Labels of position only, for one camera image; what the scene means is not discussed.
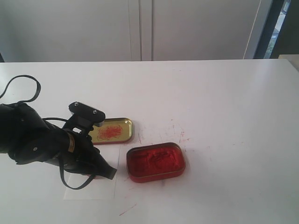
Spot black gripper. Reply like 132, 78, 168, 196
46, 130, 117, 180

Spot white paper sheet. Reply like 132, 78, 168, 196
64, 145, 121, 200

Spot red ink pad tin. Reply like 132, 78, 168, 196
126, 142, 186, 183

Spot red plastic stamp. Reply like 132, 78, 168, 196
83, 174, 104, 180

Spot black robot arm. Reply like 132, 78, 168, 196
0, 102, 116, 180

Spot gold tin lid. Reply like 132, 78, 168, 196
89, 118, 133, 145

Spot white cabinet doors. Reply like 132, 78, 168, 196
0, 0, 271, 62

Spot beige box corner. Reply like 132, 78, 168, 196
278, 54, 299, 71

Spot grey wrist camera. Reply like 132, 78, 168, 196
63, 102, 106, 136

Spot black cable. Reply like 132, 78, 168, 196
0, 75, 96, 190

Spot dark window frame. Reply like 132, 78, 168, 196
253, 0, 299, 59

